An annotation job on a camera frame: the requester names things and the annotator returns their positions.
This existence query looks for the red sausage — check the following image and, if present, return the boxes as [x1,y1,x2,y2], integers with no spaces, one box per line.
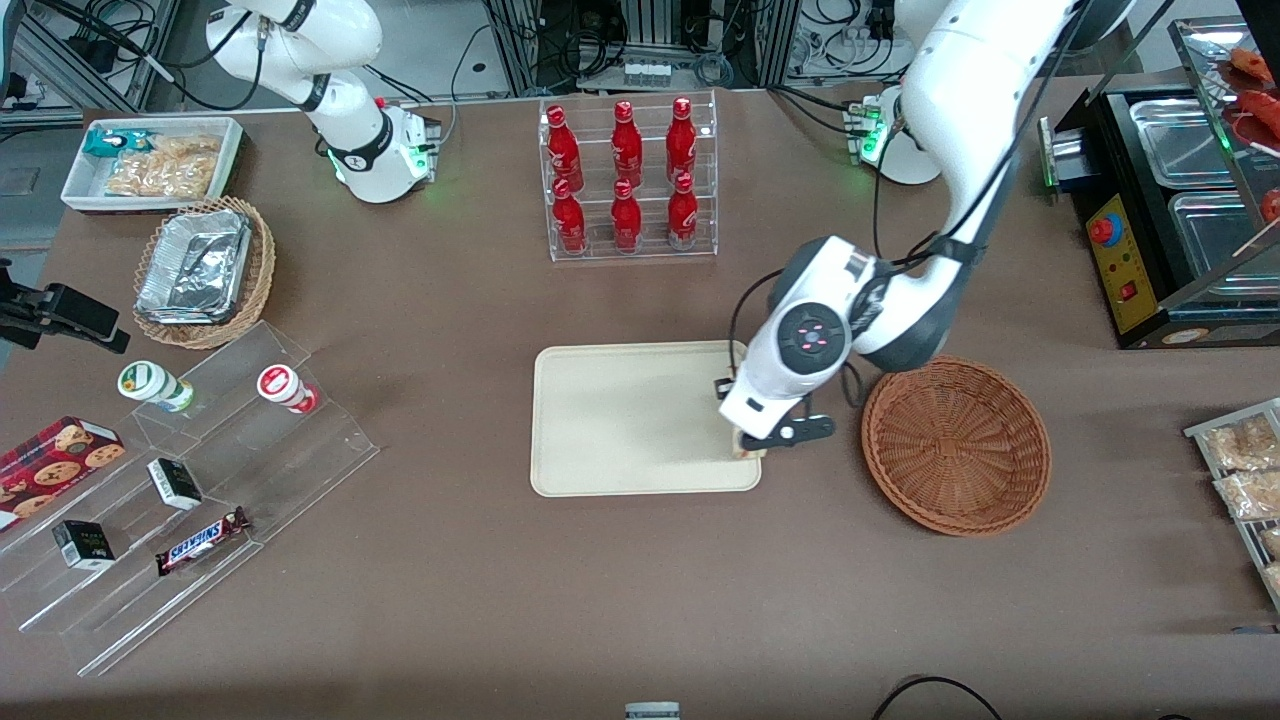
[1238,90,1280,153]
[1229,47,1278,85]

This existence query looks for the aluminium frame with cables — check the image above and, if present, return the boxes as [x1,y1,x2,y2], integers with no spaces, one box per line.
[484,0,803,96]

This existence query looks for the teal snack packet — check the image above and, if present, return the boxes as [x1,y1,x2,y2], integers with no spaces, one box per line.
[82,129,153,160]

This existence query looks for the clear bag of crackers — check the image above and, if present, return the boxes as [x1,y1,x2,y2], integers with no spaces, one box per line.
[104,134,223,200]

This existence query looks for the clear bagged pastry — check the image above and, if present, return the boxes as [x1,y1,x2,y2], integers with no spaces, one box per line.
[1200,414,1280,473]
[1213,470,1280,523]

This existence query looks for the grey snack tray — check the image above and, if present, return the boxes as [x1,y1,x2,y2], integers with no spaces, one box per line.
[1184,398,1280,613]

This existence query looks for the small black box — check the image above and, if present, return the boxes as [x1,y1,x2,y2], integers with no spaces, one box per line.
[51,519,117,572]
[146,457,204,512]

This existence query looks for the black food warmer appliance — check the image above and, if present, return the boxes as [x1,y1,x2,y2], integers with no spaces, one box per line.
[1038,15,1280,351]

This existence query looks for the black floor cable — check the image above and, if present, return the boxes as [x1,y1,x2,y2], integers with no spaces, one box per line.
[871,676,1006,720]

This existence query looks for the oval wicker basket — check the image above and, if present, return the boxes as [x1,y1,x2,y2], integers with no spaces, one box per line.
[132,196,278,351]

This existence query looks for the green lidded yogurt cup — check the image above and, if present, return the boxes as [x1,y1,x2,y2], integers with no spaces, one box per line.
[117,360,196,414]

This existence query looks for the red cola bottle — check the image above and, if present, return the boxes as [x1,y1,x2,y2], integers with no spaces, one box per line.
[611,178,643,253]
[546,105,585,193]
[666,96,698,185]
[667,173,700,250]
[612,100,644,189]
[552,178,588,255]

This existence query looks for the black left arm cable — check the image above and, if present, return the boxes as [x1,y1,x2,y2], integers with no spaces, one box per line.
[728,0,1096,406]

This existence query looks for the clear acrylic bottle rack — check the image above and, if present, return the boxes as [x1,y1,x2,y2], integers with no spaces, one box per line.
[539,89,719,264]

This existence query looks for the white rectangular bin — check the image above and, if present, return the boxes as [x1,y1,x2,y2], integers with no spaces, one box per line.
[61,117,245,214]

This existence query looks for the red cookie box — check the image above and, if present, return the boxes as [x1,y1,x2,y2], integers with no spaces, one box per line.
[0,416,127,533]

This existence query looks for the stack of foil containers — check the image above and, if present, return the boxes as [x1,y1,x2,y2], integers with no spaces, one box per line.
[134,208,254,327]

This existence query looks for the red lidded yogurt cup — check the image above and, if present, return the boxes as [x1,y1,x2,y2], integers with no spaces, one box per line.
[256,364,320,416]

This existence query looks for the round brown wicker basket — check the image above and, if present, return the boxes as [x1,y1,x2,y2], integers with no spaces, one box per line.
[861,356,1052,538]

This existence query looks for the beige plastic tray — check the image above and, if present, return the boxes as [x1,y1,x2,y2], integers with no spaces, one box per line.
[530,340,763,498]

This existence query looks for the steel warmer pan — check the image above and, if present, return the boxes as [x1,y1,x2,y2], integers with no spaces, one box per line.
[1167,189,1280,301]
[1128,97,1248,189]

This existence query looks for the clear acrylic stepped display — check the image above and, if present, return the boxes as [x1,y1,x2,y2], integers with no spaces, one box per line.
[0,320,381,679]

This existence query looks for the aluminium frame rack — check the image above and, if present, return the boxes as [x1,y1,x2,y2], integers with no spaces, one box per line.
[0,0,183,126]

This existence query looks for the snickers chocolate bar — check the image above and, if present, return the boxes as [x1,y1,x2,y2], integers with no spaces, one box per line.
[154,506,252,577]

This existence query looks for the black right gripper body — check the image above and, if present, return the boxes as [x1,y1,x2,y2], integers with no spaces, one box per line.
[0,260,51,349]

